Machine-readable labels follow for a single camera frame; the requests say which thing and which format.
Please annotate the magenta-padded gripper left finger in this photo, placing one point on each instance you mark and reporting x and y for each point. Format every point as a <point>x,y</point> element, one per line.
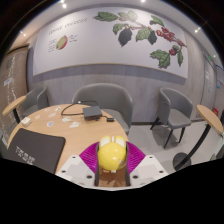
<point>71,166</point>

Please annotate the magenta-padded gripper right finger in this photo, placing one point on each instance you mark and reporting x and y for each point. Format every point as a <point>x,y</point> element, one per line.
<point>151,166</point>

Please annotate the yellow computer mouse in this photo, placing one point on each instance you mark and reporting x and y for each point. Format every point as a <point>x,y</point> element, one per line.
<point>111,155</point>

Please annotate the black mouse pad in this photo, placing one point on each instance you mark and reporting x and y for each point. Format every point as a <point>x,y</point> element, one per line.
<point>36,148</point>

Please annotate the small white sticker card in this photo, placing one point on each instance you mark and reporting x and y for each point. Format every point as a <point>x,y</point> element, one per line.
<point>57,108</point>
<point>66,119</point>
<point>74,125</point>
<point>46,109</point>
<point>37,117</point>
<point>51,115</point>

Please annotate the round bluish sticker card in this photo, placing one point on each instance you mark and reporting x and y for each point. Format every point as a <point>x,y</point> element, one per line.
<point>50,123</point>

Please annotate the flat black device box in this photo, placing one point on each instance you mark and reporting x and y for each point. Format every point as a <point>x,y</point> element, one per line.
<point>92,112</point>

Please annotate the grey upholstered chair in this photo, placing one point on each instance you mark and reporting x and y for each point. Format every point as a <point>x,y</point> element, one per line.
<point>106,96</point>
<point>35,100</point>
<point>175,111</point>

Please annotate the small black adapter plug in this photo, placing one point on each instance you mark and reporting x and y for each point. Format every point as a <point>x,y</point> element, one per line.
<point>109,119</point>

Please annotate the round wooden side table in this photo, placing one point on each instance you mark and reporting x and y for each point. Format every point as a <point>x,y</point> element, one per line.
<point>13,105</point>
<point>209,117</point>

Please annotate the white paper wall sign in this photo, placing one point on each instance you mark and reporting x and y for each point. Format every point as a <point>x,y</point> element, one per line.
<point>9,81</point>

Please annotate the wall mural with leaves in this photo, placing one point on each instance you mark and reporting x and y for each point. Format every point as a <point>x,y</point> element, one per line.
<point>100,40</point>

